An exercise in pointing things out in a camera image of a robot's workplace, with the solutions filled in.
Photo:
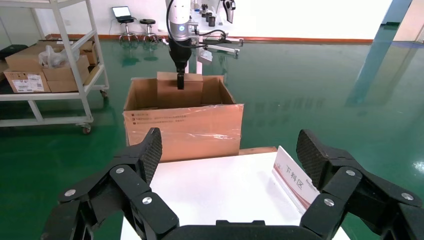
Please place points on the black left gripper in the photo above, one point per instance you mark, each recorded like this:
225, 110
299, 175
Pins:
180, 54

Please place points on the large cardboard box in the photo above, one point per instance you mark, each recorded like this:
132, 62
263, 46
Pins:
185, 132

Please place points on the white and black device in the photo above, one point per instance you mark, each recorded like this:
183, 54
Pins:
229, 8

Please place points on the white shelf cart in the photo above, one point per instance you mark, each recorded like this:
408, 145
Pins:
49, 96

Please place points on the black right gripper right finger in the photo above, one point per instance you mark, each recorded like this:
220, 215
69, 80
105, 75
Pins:
348, 185

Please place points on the white plastic bag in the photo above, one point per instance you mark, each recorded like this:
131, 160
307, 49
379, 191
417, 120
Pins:
54, 58

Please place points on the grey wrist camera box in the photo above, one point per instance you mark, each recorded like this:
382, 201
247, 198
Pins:
206, 57

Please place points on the blue building column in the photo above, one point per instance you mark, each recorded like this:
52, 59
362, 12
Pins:
397, 11

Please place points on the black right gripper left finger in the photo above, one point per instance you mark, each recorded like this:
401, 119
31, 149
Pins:
126, 188

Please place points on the small cardboard box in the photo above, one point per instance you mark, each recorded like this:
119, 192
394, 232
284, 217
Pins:
169, 94

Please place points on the cardboard box with white labels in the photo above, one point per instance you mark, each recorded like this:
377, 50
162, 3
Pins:
26, 81

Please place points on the plain cardboard box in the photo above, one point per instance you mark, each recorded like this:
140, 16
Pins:
89, 51
66, 86
66, 73

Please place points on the brown wooden board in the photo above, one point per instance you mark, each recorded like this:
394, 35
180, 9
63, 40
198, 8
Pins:
258, 151

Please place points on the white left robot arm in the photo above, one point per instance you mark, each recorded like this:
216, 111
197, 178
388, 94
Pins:
179, 13

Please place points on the acrylic sign with red print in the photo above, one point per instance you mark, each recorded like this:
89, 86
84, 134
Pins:
291, 175

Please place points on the white metal frame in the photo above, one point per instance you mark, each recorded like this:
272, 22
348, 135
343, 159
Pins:
225, 49

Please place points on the black round stool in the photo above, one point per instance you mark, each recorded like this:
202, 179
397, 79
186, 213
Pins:
148, 22
127, 21

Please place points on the black case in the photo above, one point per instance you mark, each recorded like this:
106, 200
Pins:
11, 51

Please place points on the open laptop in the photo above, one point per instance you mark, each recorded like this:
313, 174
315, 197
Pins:
121, 11

